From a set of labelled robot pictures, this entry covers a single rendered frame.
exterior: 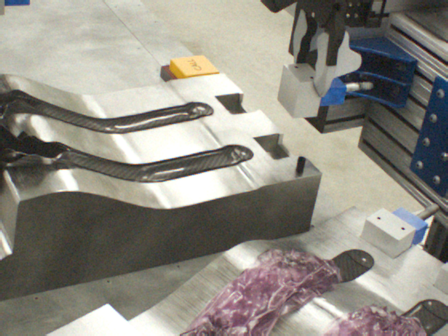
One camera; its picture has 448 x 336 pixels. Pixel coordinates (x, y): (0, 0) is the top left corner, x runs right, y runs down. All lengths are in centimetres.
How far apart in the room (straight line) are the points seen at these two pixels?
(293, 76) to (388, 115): 37
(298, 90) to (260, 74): 212
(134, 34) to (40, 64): 20
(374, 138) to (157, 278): 61
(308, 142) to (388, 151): 139
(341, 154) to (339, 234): 181
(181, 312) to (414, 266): 29
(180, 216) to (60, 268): 15
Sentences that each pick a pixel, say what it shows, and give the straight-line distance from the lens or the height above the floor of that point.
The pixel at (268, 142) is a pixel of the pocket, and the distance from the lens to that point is 106.
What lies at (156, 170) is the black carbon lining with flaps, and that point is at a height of 88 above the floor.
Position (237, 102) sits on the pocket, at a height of 87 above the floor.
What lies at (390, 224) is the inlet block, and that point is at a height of 88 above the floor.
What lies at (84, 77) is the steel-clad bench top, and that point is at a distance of 133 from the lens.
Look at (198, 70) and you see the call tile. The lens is 130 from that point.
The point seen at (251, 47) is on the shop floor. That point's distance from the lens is 337.
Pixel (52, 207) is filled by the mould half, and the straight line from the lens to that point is 85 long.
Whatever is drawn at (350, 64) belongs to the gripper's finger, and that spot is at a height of 99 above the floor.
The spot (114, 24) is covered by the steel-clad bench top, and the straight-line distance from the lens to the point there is 152.
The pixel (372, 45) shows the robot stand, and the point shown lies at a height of 90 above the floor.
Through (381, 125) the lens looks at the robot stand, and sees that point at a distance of 142.
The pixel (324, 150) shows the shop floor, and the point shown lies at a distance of 276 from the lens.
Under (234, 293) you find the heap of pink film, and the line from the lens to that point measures 78.
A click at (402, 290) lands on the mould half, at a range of 91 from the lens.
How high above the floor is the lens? 143
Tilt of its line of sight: 33 degrees down
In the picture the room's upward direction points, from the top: 9 degrees clockwise
